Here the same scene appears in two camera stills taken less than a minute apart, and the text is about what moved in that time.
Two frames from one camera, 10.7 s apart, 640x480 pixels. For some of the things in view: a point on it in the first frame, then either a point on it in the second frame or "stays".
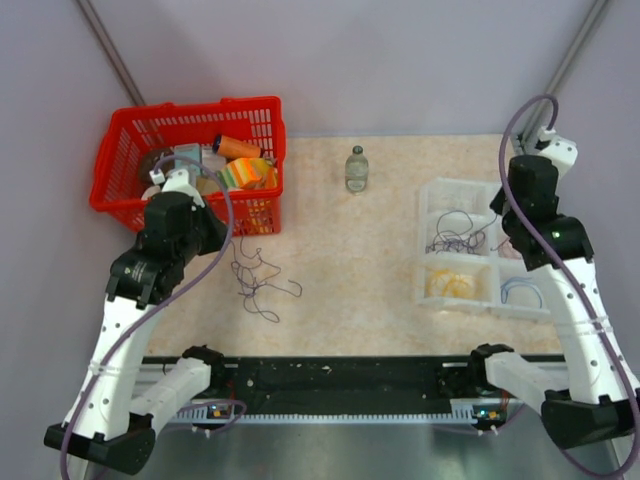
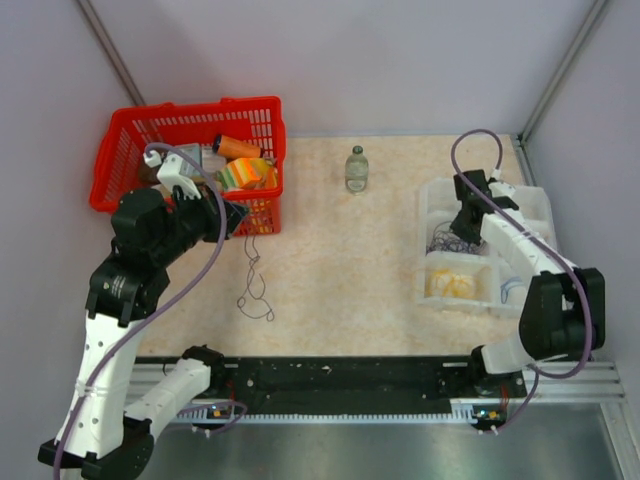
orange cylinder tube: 234,148 stays
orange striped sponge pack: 252,173 stays
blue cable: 516,281 stays
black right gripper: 495,204 -> 456,226
